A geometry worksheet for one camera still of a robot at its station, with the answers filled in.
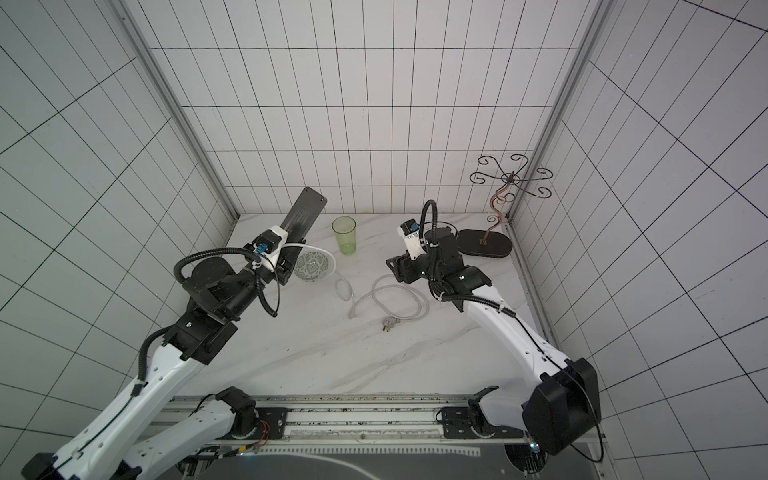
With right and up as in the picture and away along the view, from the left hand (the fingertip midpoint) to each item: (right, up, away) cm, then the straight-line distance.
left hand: (291, 238), depth 66 cm
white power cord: (+12, -17, +18) cm, 27 cm away
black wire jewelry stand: (+63, -2, +43) cm, 76 cm away
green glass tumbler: (+7, +3, +38) cm, 38 cm away
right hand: (+25, -3, +13) cm, 29 cm away
